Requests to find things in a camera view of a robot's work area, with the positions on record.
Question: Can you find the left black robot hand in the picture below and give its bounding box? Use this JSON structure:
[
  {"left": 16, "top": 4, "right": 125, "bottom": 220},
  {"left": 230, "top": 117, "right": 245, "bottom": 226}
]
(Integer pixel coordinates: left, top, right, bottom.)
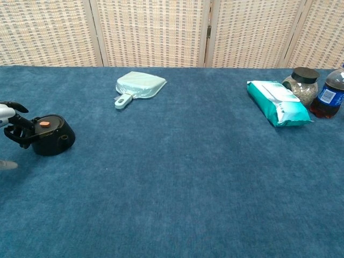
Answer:
[{"left": 0, "top": 101, "right": 35, "bottom": 171}]

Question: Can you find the black kettle orange knob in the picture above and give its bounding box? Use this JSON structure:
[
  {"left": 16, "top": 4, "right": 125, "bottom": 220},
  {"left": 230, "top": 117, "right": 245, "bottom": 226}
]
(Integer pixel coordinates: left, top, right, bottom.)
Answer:
[{"left": 3, "top": 114, "right": 76, "bottom": 156}]

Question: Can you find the light green plastic dustpan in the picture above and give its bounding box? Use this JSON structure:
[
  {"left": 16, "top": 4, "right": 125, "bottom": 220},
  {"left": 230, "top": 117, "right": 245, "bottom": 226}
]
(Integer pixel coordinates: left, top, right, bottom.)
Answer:
[{"left": 114, "top": 71, "right": 168, "bottom": 110}]

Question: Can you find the blue table cloth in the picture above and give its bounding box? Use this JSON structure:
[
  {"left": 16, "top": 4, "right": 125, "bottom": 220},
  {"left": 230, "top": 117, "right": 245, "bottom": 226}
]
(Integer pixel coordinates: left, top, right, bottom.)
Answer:
[{"left": 0, "top": 65, "right": 344, "bottom": 258}]

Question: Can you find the woven bamboo folding screen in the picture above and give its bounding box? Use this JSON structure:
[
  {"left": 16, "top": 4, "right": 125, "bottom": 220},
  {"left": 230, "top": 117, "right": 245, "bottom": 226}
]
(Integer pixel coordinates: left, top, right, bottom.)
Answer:
[{"left": 0, "top": 0, "right": 344, "bottom": 69}]

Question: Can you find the teal wet wipes pack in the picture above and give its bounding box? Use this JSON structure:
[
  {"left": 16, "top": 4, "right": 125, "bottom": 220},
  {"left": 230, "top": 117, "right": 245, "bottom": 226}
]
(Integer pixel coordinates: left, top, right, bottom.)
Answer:
[{"left": 246, "top": 80, "right": 314, "bottom": 127}]

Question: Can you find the glass jar with black lid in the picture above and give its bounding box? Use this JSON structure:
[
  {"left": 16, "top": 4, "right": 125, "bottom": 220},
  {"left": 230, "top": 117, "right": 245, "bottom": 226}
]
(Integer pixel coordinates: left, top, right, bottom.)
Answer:
[{"left": 281, "top": 67, "right": 319, "bottom": 106}]

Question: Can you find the dark soda bottle blue label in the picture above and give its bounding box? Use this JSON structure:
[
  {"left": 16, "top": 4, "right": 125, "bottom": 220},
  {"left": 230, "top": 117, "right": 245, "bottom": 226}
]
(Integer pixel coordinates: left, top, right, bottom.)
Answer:
[{"left": 309, "top": 63, "right": 344, "bottom": 119}]

